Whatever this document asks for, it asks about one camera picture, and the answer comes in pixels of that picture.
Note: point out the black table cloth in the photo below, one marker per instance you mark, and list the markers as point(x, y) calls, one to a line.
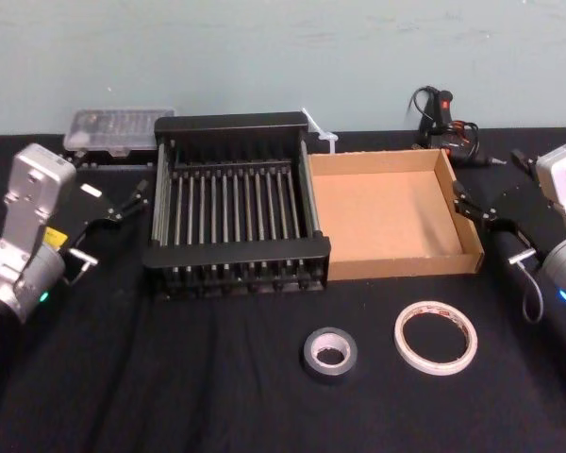
point(217, 401)

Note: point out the white tape roll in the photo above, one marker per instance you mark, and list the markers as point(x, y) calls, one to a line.
point(405, 351)

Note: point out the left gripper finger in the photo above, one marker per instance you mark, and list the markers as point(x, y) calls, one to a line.
point(131, 207)
point(139, 189)

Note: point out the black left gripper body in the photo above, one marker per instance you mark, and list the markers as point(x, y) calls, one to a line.
point(87, 207)

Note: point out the clear plastic case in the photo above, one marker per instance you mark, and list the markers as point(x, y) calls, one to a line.
point(118, 127)

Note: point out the silver tape roll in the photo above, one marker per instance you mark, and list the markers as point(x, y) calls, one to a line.
point(313, 365)

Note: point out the black rack with steel bars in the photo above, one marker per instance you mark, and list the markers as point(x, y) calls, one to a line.
point(236, 126)

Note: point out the shallow brown cardboard tray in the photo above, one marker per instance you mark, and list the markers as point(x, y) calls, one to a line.
point(382, 212)

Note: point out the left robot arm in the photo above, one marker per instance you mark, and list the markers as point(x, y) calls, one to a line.
point(33, 189)

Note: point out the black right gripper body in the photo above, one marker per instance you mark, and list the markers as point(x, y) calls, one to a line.
point(514, 212)

